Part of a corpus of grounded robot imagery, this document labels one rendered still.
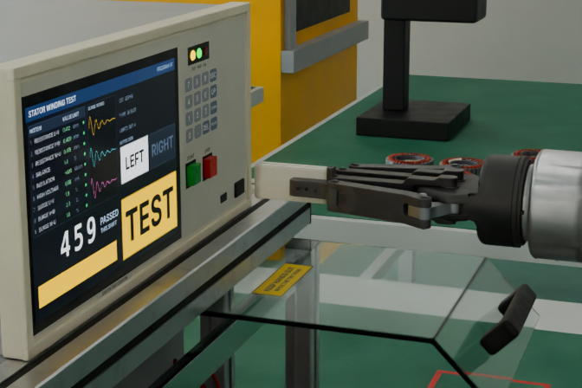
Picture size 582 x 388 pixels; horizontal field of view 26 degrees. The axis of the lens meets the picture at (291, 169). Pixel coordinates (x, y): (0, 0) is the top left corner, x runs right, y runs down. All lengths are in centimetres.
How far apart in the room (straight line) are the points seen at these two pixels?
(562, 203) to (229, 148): 36
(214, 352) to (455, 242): 144
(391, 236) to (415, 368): 75
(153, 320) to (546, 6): 529
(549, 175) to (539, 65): 524
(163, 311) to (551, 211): 32
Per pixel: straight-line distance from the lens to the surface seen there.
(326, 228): 258
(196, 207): 114
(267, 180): 109
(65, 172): 92
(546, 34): 622
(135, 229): 103
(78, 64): 93
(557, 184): 100
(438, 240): 253
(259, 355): 187
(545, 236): 101
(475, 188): 104
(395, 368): 183
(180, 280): 105
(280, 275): 122
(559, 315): 208
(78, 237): 94
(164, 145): 107
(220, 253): 113
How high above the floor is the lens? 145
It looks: 14 degrees down
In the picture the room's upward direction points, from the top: straight up
